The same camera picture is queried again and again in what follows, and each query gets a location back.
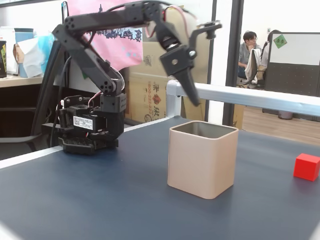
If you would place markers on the red cube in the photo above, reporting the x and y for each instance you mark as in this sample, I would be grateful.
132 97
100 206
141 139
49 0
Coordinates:
306 167

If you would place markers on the beige square tin container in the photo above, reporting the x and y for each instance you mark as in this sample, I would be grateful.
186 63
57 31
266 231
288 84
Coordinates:
200 162

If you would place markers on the plain brown cardboard box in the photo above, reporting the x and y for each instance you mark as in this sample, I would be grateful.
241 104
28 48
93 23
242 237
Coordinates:
152 50

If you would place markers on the brown cardboard box red print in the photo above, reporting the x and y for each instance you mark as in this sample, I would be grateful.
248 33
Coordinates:
145 100

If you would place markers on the black pillar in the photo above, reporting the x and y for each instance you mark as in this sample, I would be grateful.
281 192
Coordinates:
235 50

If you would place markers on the pink printed cloth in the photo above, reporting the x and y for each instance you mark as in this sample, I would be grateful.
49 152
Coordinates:
120 50

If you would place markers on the seated person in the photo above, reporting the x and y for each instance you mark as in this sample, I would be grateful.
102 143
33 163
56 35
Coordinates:
266 52
246 53

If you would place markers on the white jacket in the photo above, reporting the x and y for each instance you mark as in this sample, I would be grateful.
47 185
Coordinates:
253 65

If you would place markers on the dark office partition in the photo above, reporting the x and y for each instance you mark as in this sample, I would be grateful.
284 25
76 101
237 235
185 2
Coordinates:
287 80

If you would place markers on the grey waste bin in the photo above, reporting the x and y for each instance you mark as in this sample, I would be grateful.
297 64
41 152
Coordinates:
285 115

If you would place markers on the green paper note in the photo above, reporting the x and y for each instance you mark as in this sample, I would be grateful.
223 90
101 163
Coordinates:
280 41

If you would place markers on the dark blue-grey table mat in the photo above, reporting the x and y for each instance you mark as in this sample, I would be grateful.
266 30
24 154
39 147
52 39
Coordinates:
100 200

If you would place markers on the white plastic bag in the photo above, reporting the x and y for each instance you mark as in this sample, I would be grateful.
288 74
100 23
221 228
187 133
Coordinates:
32 57

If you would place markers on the wooden desk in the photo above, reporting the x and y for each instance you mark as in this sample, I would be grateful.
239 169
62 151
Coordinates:
20 81

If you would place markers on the white box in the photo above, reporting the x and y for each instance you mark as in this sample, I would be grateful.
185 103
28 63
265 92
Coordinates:
7 35

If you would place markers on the black yellow box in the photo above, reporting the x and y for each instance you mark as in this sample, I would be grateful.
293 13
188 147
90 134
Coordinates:
3 60

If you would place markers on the gripper-mounted camera module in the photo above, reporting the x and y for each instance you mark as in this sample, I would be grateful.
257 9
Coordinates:
200 30

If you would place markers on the white metal rail frame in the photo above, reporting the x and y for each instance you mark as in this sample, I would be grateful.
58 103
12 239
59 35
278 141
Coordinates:
250 96

